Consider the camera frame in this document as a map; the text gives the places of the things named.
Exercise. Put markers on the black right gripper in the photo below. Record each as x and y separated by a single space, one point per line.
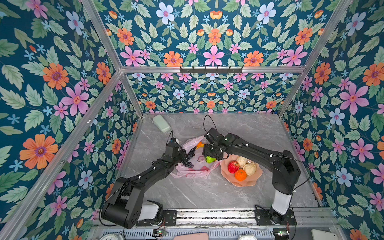
205 150

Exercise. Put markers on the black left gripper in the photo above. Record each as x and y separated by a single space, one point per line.
183 153

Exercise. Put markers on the fake orange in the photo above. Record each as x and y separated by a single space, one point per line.
199 145
240 175

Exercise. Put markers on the fake green lime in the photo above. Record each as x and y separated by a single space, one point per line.
209 159

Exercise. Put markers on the fake red strawberry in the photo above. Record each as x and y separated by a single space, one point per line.
233 167

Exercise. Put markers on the pink plastic bag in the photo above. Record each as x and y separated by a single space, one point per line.
201 169

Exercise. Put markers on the fake beige garlic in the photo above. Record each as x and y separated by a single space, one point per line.
242 161
250 168

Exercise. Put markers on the pink scalloped bowl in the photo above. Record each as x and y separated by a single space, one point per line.
248 182

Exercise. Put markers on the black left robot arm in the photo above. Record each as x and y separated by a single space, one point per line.
125 202

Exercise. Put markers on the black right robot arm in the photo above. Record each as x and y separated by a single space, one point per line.
284 167

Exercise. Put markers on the fake dark grapes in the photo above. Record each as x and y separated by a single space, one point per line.
187 163

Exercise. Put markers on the black hook rail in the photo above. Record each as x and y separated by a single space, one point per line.
210 70

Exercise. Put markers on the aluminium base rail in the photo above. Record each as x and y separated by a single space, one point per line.
250 218

